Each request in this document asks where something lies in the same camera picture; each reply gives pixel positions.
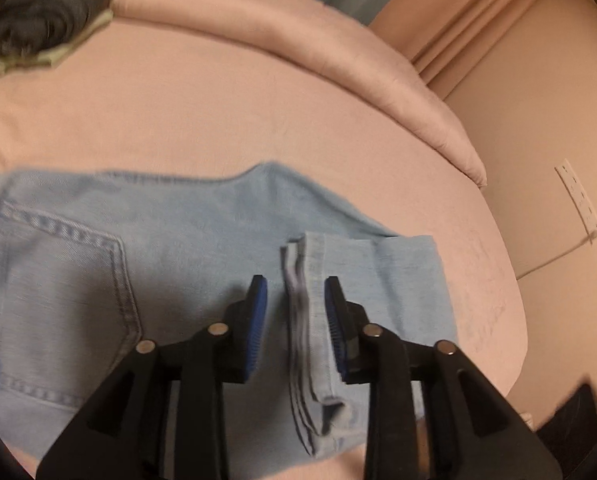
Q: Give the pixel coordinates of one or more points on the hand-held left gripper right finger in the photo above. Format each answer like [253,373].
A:
[336,330]

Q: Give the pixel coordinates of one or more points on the folded dark blue jeans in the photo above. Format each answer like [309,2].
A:
[48,10]

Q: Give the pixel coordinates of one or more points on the pink duvet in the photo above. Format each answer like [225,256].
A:
[303,35]

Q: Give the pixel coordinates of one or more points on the white wall socket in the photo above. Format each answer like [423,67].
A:
[580,200]

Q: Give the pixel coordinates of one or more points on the light blue denim pants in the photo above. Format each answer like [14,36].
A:
[193,240]

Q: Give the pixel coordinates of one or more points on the pink curtain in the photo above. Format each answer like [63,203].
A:
[468,25]

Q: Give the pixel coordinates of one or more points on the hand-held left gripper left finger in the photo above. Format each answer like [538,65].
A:
[252,330]

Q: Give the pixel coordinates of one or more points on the folded pale green cloth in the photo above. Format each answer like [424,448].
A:
[8,65]

